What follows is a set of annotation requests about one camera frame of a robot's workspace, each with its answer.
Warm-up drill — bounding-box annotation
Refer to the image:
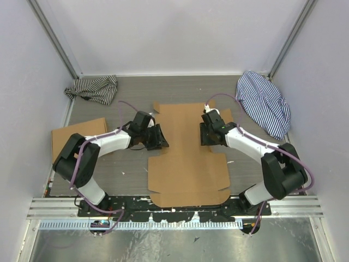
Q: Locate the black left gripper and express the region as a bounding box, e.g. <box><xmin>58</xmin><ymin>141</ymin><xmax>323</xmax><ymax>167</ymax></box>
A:
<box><xmin>141</xmin><ymin>124</ymin><xmax>170</xmax><ymax>151</ymax></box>

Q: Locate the brown cardboard box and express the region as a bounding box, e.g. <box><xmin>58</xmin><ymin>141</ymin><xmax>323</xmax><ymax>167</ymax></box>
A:
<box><xmin>51</xmin><ymin>117</ymin><xmax>109</xmax><ymax>164</ymax></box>
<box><xmin>148</xmin><ymin>102</ymin><xmax>231</xmax><ymax>208</ymax></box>

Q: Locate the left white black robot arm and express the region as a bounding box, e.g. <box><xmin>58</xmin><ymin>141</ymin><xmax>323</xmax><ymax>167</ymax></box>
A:
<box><xmin>53</xmin><ymin>111</ymin><xmax>169</xmax><ymax>217</ymax></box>

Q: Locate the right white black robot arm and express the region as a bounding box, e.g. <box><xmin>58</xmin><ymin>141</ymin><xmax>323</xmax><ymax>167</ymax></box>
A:
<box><xmin>200</xmin><ymin>105</ymin><xmax>308</xmax><ymax>216</ymax></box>

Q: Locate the folded brown cardboard box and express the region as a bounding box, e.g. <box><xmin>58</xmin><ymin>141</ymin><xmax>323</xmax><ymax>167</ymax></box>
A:
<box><xmin>51</xmin><ymin>117</ymin><xmax>109</xmax><ymax>164</ymax></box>

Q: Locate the blue white striped cloth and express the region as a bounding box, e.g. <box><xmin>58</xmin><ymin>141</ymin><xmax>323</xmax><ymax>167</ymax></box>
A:
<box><xmin>236</xmin><ymin>71</ymin><xmax>291</xmax><ymax>140</ymax></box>

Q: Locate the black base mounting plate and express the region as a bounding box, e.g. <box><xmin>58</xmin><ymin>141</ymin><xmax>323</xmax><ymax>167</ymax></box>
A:
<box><xmin>74</xmin><ymin>196</ymin><xmax>272</xmax><ymax>223</ymax></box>

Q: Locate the black white striped cloth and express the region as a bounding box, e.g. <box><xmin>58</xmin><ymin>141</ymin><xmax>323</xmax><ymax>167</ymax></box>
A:
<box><xmin>64</xmin><ymin>75</ymin><xmax>118</xmax><ymax>106</ymax></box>

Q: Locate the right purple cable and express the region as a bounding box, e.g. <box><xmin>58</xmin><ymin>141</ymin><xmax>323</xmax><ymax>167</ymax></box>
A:
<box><xmin>204</xmin><ymin>93</ymin><xmax>316</xmax><ymax>235</ymax></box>

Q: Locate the purple cable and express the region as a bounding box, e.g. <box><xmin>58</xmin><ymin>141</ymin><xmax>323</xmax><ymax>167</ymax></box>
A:
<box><xmin>204</xmin><ymin>93</ymin><xmax>316</xmax><ymax>235</ymax></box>
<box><xmin>69</xmin><ymin>100</ymin><xmax>140</xmax><ymax>237</ymax></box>

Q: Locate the white slotted cable duct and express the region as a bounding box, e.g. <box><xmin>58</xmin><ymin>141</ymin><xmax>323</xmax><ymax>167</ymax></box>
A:
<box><xmin>38</xmin><ymin>219</ymin><xmax>243</xmax><ymax>231</ymax></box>

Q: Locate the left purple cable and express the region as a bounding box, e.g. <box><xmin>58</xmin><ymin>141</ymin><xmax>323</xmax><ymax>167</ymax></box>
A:
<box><xmin>69</xmin><ymin>100</ymin><xmax>140</xmax><ymax>237</ymax></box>

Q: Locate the aluminium front rail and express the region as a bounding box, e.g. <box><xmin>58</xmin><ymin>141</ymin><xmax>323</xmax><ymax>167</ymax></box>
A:
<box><xmin>27</xmin><ymin>195</ymin><xmax>323</xmax><ymax>219</ymax></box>

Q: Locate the right aluminium frame post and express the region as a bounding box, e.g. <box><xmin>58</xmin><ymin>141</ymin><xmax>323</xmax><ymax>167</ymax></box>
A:
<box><xmin>268</xmin><ymin>0</ymin><xmax>318</xmax><ymax>81</ymax></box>

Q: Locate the aluminium frame post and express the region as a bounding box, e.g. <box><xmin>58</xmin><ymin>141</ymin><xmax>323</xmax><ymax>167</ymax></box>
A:
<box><xmin>27</xmin><ymin>1</ymin><xmax>83</xmax><ymax>79</ymax></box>
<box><xmin>268</xmin><ymin>0</ymin><xmax>318</xmax><ymax>81</ymax></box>

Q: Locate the left aluminium frame post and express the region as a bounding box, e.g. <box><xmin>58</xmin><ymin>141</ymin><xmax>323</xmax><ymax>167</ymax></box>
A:
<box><xmin>27</xmin><ymin>1</ymin><xmax>83</xmax><ymax>79</ymax></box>

